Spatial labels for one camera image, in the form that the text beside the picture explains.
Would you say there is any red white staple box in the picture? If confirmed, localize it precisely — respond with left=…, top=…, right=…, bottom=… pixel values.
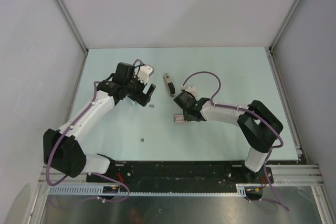
left=174, top=114, right=187, bottom=123

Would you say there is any beige black stapler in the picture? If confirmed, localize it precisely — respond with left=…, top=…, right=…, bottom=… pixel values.
left=163, top=73, right=176, bottom=98

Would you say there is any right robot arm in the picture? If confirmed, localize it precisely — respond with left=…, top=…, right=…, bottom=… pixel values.
left=174, top=90, right=284, bottom=183

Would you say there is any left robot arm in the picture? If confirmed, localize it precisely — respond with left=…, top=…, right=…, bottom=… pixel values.
left=43, top=62, right=156, bottom=182

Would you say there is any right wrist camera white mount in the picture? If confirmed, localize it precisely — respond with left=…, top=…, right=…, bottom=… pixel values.
left=181, top=85, right=197, bottom=97

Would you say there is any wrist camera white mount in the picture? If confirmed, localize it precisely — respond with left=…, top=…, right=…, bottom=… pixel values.
left=181, top=85, right=197, bottom=97
left=135, top=65, right=154, bottom=84

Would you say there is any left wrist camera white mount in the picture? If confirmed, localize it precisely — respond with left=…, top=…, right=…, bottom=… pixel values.
left=135, top=65, right=154, bottom=84

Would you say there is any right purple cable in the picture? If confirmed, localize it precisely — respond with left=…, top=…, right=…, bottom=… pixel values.
left=181, top=71, right=291, bottom=212

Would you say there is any purple cable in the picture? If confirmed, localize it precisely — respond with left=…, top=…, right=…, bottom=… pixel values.
left=181, top=71, right=291, bottom=212
left=46, top=58, right=144, bottom=209

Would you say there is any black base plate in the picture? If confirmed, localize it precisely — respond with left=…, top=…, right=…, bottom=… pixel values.
left=86, top=161, right=274, bottom=194

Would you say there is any right aluminium corner post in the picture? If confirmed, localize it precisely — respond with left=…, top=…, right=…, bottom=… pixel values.
left=268, top=0, right=320, bottom=54

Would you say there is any aluminium corner post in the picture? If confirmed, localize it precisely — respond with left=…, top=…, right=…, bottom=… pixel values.
left=39, top=0, right=89, bottom=55
left=268, top=0, right=320, bottom=54

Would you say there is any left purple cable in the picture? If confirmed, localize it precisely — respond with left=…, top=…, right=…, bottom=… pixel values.
left=46, top=58, right=144, bottom=209

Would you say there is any grey slotted cable duct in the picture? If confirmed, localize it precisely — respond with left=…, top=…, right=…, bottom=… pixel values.
left=46, top=183, right=247, bottom=197

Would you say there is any left aluminium corner post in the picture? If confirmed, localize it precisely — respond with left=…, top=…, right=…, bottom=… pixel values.
left=39, top=0, right=89, bottom=55

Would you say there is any aluminium frame rail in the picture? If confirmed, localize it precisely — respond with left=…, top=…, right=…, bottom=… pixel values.
left=38, top=165, right=324, bottom=186

